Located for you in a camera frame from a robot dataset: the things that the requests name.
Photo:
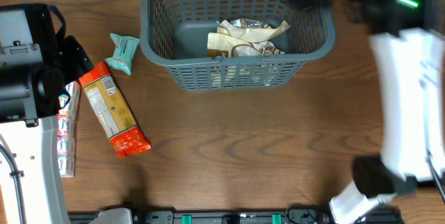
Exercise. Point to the brown white snack bag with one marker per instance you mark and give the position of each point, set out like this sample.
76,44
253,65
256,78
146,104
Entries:
251,30
265,48
220,46

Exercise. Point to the grey plastic mesh basket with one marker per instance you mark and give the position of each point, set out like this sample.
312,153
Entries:
174,35

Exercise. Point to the teal snack packet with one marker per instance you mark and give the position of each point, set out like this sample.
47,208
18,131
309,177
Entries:
125,49

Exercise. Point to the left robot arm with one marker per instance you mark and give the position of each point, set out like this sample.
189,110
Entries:
38,60

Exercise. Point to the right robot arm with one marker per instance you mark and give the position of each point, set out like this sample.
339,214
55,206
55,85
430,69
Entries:
409,53

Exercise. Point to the orange cracker package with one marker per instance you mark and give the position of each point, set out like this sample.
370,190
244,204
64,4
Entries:
122,131

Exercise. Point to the Kleenex tissue multipack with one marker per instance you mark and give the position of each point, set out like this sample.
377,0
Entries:
65,146

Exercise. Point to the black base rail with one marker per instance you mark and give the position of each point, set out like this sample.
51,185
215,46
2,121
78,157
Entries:
295,214

